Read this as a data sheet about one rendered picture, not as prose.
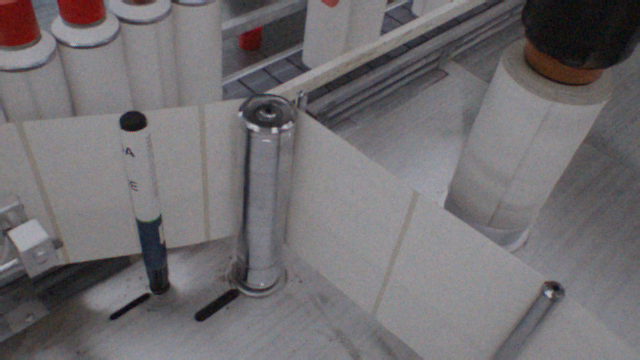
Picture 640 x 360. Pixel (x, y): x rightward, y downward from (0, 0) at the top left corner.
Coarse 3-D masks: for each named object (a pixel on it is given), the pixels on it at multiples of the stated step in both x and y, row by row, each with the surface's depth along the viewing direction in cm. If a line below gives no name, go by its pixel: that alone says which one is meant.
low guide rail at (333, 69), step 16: (464, 0) 80; (480, 0) 83; (432, 16) 76; (448, 16) 79; (400, 32) 73; (416, 32) 75; (368, 48) 70; (384, 48) 72; (336, 64) 67; (352, 64) 69; (304, 80) 64; (320, 80) 66; (288, 96) 63
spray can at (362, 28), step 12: (360, 0) 67; (372, 0) 67; (384, 0) 68; (360, 12) 68; (372, 12) 68; (348, 24) 70; (360, 24) 69; (372, 24) 69; (348, 36) 71; (360, 36) 70; (372, 36) 71; (348, 48) 72
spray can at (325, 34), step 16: (320, 0) 64; (352, 0) 65; (320, 16) 65; (336, 16) 65; (320, 32) 66; (336, 32) 66; (304, 48) 70; (320, 48) 68; (336, 48) 68; (304, 64) 71; (320, 64) 70
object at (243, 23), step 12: (288, 0) 66; (300, 0) 67; (252, 12) 64; (264, 12) 64; (276, 12) 65; (288, 12) 66; (228, 24) 61; (240, 24) 62; (252, 24) 63; (264, 24) 65; (228, 36) 62
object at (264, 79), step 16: (496, 0) 89; (384, 16) 82; (400, 16) 82; (464, 16) 84; (384, 32) 79; (432, 32) 80; (400, 48) 77; (272, 64) 71; (288, 64) 71; (368, 64) 73; (240, 80) 68; (256, 80) 69; (272, 80) 69; (288, 80) 69; (336, 80) 70; (352, 80) 71; (224, 96) 66; (240, 96) 66; (320, 96) 68
